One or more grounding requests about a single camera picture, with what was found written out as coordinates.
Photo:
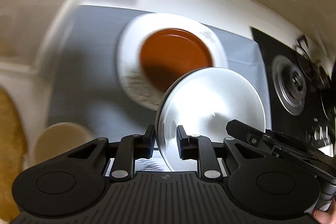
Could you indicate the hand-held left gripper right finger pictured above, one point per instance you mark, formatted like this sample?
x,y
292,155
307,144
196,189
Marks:
x,y
181,141

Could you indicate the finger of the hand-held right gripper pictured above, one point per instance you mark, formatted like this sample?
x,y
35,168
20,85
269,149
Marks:
x,y
246,133

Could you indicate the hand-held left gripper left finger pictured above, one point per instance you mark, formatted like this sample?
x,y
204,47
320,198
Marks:
x,y
150,141

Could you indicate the white bowl blue patterned rim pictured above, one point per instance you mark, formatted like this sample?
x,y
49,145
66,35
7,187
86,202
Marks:
x,y
210,98

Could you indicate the brown round plate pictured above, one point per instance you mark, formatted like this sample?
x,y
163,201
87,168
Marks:
x,y
176,56

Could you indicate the white square floral plate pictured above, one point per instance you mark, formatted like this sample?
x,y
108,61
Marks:
x,y
128,56

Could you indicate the person's right hand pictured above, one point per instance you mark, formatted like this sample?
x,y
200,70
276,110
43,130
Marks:
x,y
328,214

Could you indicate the black white striped cloth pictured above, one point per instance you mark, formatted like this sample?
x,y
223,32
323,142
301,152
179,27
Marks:
x,y
149,165

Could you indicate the metal stove burner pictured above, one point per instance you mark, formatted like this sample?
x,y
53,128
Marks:
x,y
288,87

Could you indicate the black gas stove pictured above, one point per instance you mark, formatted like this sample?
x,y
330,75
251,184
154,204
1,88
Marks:
x,y
265,50

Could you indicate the cream bowl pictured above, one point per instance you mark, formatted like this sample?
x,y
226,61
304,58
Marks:
x,y
60,137

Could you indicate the black pan support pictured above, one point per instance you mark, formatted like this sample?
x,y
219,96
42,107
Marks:
x,y
302,47

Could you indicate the grey mat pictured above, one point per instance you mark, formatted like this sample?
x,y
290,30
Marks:
x,y
86,56

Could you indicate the round wooden cutting board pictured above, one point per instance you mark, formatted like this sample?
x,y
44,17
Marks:
x,y
10,134

